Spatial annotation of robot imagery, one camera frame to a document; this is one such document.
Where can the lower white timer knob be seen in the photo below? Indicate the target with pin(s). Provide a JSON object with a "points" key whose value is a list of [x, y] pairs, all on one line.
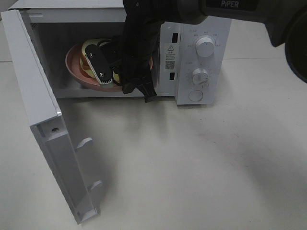
{"points": [[200, 77]]}

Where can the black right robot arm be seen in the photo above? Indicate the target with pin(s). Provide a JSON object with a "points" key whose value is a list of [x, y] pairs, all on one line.
{"points": [[285, 21]]}

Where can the round white door button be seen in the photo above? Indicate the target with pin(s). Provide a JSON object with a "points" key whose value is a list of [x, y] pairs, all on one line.
{"points": [[196, 95]]}

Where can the upper white power knob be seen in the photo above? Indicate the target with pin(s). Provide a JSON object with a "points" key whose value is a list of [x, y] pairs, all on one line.
{"points": [[205, 46]]}

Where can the pink round plate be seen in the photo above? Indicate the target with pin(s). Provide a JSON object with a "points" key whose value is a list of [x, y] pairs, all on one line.
{"points": [[73, 65]]}

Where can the sandwich with lettuce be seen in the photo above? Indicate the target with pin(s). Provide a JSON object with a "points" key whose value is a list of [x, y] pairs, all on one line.
{"points": [[109, 48]]}

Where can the white microwave oven body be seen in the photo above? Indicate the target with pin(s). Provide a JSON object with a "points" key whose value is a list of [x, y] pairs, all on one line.
{"points": [[62, 24]]}

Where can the white microwave door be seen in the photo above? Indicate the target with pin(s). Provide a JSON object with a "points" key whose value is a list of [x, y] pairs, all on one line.
{"points": [[46, 118]]}

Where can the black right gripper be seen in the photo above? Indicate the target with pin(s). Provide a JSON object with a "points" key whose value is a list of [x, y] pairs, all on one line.
{"points": [[136, 46]]}

